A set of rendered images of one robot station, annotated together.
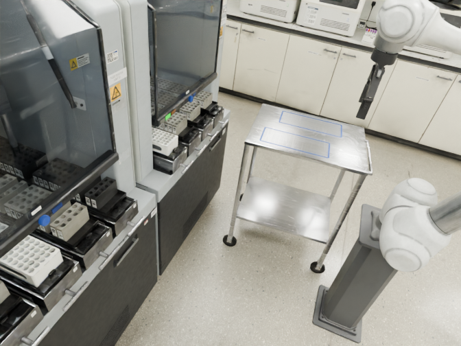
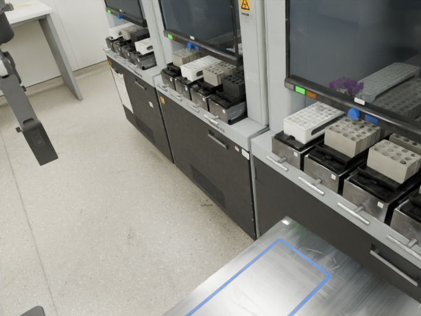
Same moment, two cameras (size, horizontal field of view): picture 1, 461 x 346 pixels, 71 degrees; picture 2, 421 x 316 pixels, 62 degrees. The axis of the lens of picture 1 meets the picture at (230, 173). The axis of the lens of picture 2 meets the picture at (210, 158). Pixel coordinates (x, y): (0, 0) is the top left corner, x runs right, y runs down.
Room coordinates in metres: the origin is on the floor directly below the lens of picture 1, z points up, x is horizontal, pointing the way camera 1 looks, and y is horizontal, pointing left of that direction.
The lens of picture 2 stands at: (1.67, -0.59, 1.49)
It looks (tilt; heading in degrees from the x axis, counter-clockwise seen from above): 36 degrees down; 136
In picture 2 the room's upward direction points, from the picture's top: 10 degrees counter-clockwise
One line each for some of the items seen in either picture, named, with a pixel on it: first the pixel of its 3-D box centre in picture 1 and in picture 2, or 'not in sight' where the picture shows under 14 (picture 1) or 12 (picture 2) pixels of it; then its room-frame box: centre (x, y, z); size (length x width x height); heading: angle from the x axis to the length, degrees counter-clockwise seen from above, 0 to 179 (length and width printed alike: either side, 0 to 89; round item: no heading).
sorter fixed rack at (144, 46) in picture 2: not in sight; (161, 42); (0.01, 0.76, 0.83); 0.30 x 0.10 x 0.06; 74
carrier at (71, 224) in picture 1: (73, 223); (212, 77); (0.66, 0.47, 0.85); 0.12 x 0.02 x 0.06; 165
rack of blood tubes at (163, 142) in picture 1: (144, 136); (324, 116); (1.22, 0.41, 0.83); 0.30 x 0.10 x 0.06; 74
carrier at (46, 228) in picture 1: (56, 215); (224, 72); (0.68, 0.54, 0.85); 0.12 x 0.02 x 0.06; 164
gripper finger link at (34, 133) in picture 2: not in sight; (34, 133); (1.17, -0.45, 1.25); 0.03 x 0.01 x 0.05; 164
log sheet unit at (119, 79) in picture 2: not in sight; (120, 89); (-0.52, 0.70, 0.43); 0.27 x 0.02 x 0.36; 164
